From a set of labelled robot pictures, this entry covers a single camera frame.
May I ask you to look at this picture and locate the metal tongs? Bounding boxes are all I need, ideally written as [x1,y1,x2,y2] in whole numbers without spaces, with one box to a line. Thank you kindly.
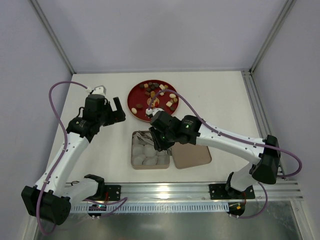
[136,131,172,156]

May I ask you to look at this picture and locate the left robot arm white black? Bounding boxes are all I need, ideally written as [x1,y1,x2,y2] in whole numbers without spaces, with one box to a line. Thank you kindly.
[21,94,126,226]

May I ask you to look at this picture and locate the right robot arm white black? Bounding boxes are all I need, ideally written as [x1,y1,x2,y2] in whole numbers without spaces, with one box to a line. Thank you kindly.
[145,108,281,199]

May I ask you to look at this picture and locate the white oval chocolate right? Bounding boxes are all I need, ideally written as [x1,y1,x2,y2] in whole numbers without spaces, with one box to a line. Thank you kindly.
[169,93,176,99]

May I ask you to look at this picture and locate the tan barrel chocolate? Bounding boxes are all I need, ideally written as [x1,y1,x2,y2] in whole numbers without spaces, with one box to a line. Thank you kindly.
[150,91,156,98]

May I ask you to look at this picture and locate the round red tray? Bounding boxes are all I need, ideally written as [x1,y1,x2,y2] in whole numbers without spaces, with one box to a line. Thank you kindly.
[127,79,180,123]

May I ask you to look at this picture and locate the white paper cup centre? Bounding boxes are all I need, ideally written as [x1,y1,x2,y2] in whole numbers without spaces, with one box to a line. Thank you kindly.
[143,144,157,157]

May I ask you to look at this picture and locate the white paper cup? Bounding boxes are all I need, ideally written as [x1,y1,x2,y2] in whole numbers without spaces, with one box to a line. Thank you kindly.
[131,144,144,156]
[131,154,146,166]
[132,132,145,146]
[143,144,157,157]
[157,155,170,166]
[142,156,158,166]

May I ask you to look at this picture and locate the white paper cup bottom right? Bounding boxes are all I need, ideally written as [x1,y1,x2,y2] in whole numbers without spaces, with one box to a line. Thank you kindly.
[157,155,170,166]

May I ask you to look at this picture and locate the white paper cup top left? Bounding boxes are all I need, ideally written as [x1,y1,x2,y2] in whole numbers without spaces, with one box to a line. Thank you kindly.
[132,132,145,146]

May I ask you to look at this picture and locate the gold tin lid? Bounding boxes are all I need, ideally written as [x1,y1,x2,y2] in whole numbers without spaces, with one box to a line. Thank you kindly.
[171,143,212,170]

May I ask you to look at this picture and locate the white paper cup bottom middle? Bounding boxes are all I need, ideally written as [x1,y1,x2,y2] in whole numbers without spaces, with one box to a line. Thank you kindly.
[142,156,158,166]

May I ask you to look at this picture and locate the gold square tin box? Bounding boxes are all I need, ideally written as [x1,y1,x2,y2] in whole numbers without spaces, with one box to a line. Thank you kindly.
[130,130,171,170]

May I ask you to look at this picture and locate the white paper cup middle left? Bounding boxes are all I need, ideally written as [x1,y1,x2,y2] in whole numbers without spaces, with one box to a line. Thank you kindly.
[131,144,144,156]

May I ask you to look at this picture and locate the white paper cup bottom left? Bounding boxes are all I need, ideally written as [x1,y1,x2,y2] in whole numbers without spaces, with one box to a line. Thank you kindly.
[131,154,146,166]

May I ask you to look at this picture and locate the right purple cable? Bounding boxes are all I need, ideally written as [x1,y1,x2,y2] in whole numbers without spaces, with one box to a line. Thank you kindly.
[146,90,303,220]

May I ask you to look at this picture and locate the purple cable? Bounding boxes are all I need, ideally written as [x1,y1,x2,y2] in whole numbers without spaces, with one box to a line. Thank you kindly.
[146,90,303,220]
[36,81,128,235]

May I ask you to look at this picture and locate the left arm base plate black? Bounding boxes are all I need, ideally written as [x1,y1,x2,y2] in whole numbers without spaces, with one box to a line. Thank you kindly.
[103,184,122,202]

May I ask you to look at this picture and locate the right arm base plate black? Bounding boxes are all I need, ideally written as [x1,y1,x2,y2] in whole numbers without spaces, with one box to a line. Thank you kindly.
[208,182,256,200]

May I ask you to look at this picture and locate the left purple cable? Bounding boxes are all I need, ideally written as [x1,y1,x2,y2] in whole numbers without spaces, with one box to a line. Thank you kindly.
[36,81,128,235]

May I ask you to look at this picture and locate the perforated cable duct strip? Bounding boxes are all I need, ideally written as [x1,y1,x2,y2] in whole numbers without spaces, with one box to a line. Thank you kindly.
[70,202,229,214]

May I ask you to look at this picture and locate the left round mount black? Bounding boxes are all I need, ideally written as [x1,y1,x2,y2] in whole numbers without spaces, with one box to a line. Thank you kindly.
[88,204,107,219]

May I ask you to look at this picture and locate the round mount black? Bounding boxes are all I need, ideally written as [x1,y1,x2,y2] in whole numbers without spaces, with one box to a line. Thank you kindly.
[88,204,107,219]
[227,202,246,218]

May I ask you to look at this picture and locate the aluminium rail right side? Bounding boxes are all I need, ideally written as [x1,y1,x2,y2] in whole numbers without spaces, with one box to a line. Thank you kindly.
[241,69,287,180]

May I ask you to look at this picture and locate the aluminium rail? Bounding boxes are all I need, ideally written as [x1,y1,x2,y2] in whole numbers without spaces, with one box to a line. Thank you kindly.
[241,69,287,180]
[119,179,304,202]

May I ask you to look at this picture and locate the right round mount black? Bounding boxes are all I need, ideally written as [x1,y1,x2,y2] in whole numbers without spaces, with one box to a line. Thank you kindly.
[227,202,246,218]

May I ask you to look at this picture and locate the aluminium frame post left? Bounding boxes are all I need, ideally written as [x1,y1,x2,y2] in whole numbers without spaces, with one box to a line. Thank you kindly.
[28,0,76,75]

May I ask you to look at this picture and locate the aluminium frame post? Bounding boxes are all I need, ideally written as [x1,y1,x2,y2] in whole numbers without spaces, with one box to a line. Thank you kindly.
[249,0,297,75]
[28,0,76,75]

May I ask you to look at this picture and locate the aluminium rail front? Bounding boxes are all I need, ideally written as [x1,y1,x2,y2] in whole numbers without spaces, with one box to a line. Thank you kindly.
[119,179,304,202]

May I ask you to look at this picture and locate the aluminium frame post right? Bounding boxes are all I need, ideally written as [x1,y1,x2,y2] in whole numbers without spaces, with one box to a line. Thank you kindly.
[249,0,297,75]

